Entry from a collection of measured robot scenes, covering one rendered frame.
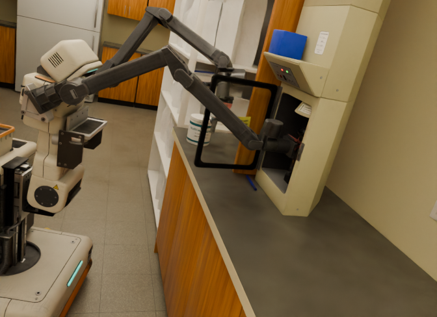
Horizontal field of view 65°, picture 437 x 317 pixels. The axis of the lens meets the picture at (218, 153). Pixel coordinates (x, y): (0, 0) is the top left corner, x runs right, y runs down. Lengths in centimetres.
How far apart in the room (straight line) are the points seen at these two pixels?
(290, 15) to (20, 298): 168
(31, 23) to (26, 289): 471
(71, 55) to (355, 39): 102
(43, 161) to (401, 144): 146
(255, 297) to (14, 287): 124
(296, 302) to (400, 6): 128
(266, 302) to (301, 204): 54
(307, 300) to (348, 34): 83
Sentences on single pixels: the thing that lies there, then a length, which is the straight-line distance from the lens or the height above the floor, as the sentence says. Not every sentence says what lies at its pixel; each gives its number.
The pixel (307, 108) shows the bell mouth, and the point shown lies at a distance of 136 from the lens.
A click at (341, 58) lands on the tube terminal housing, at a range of 126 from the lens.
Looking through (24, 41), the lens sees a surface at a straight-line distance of 611.
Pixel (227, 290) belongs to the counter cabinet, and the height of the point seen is 81.
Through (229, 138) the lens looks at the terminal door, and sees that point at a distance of 147.
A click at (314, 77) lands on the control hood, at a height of 147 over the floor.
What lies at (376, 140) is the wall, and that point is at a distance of 164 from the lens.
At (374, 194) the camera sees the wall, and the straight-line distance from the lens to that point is 162.
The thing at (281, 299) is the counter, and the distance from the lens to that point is 98.
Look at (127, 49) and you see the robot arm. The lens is 173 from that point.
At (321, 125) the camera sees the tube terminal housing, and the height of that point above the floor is 132.
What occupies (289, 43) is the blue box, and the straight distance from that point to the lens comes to 137.
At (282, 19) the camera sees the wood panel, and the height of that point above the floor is 165.
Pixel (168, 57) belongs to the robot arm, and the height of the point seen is 143.
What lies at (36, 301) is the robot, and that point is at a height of 28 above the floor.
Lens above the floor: 154
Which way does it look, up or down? 19 degrees down
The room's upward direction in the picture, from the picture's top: 13 degrees clockwise
